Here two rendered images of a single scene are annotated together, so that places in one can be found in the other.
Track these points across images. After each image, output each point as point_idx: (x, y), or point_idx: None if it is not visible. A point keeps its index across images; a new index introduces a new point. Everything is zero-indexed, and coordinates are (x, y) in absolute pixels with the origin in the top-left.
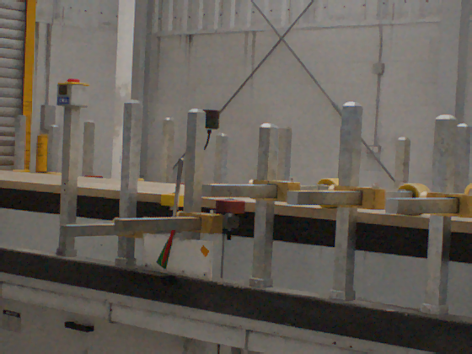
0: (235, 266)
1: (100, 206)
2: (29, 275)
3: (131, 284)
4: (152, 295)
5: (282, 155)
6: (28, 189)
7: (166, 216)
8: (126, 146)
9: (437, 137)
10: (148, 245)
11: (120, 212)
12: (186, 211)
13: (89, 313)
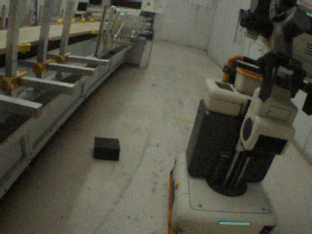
0: (93, 45)
1: (75, 38)
2: (95, 67)
3: (109, 55)
4: (110, 56)
5: (5, 15)
6: (58, 39)
7: (85, 36)
8: (112, 19)
9: (130, 16)
10: (110, 44)
11: (108, 37)
12: (114, 33)
13: (96, 71)
